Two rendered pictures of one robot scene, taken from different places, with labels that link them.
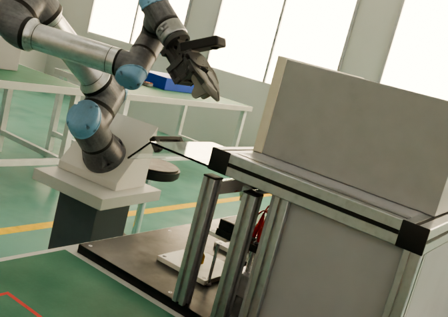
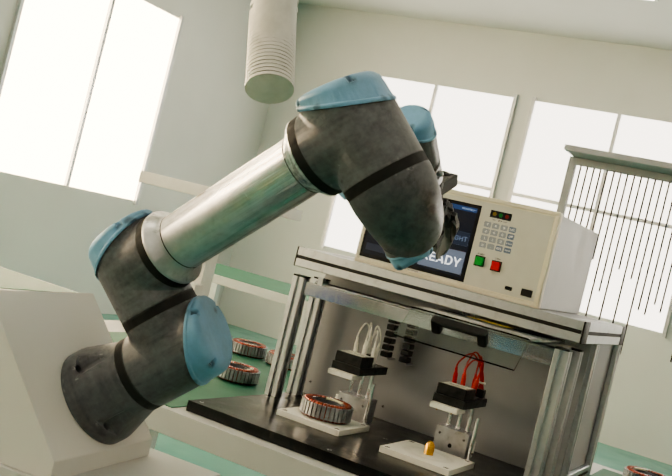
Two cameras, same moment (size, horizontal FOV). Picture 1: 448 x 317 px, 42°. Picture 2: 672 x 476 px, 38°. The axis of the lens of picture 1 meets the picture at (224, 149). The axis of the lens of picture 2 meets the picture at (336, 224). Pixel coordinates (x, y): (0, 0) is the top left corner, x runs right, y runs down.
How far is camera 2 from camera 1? 2.65 m
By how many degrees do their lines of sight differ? 95
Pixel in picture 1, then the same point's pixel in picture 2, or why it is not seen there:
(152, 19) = (433, 159)
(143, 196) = not seen: hidden behind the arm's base
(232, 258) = (562, 414)
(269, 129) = (545, 284)
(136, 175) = not seen: hidden behind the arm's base
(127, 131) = (71, 326)
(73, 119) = (218, 350)
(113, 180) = (145, 437)
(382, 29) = not seen: outside the picture
